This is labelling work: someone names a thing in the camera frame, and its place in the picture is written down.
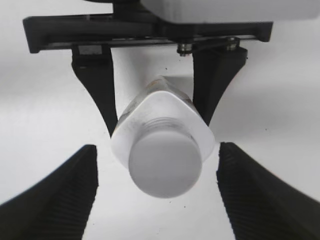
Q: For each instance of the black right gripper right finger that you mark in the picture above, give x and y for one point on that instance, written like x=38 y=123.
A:
x=261 y=206

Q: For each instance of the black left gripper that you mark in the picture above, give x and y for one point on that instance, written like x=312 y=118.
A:
x=91 y=37

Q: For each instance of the white ribbed bottle cap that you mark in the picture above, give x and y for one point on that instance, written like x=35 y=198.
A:
x=165 y=167

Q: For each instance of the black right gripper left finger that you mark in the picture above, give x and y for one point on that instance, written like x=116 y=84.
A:
x=57 y=207

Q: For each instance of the white yogurt bottle strawberry label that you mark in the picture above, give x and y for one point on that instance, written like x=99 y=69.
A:
x=160 y=105

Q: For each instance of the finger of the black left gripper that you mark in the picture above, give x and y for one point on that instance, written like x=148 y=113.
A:
x=213 y=71

